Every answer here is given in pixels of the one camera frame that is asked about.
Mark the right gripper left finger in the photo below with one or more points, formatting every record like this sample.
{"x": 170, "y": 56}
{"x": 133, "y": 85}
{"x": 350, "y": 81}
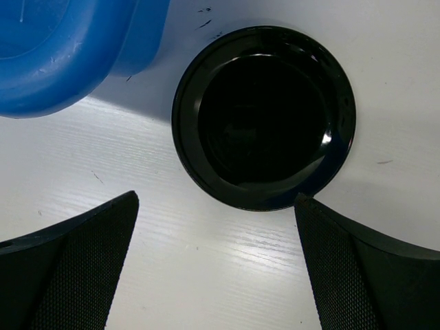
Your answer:
{"x": 65, "y": 276}

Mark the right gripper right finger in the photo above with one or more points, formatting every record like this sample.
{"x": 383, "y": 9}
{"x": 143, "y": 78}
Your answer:
{"x": 363, "y": 279}

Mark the blue plastic bin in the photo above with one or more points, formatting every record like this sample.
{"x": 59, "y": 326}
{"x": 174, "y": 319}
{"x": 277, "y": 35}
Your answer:
{"x": 54, "y": 53}

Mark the black round bowl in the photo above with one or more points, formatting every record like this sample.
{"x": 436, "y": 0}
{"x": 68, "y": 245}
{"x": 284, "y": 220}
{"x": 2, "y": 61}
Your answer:
{"x": 261, "y": 115}

